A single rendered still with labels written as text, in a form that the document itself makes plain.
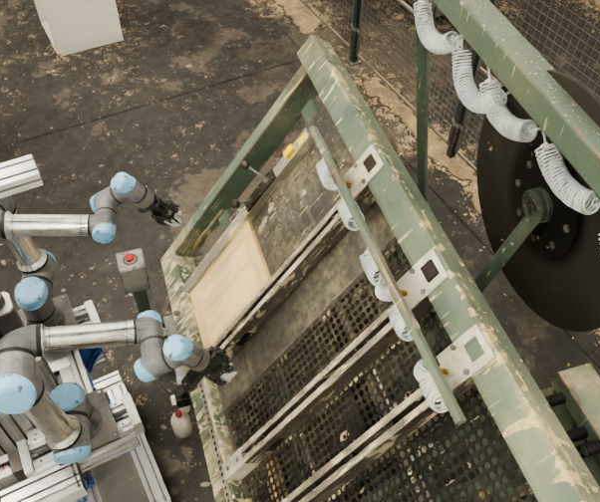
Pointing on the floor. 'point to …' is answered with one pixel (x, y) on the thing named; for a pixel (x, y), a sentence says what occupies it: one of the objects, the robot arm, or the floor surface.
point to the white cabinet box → (79, 24)
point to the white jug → (181, 424)
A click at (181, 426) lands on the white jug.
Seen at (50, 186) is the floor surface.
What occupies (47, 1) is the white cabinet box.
